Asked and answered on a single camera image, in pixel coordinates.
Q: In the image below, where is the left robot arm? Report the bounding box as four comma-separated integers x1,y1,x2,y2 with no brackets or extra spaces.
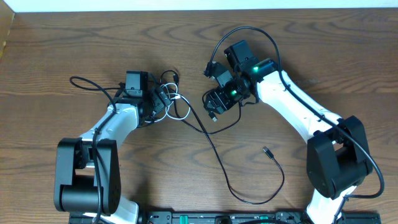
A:
53,71,171,223

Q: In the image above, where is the white usb cable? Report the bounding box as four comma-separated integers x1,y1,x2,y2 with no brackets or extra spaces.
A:
144,82,191,124

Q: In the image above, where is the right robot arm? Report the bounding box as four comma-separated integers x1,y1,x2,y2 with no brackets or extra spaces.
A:
203,40,373,223

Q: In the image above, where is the right camera cable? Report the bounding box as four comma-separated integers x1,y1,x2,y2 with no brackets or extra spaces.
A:
203,26,386,224

